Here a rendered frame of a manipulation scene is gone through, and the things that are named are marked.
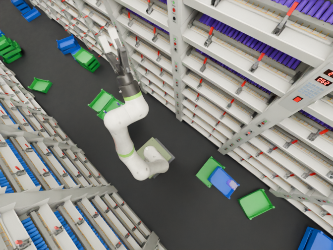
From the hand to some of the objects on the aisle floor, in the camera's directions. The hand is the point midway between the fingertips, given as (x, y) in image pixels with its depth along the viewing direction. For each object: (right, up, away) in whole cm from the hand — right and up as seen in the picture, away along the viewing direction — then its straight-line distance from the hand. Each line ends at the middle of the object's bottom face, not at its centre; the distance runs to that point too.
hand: (107, 35), depth 64 cm
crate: (+123, -125, +108) cm, 206 cm away
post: (+100, -65, +132) cm, 178 cm away
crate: (+89, -103, +114) cm, 178 cm away
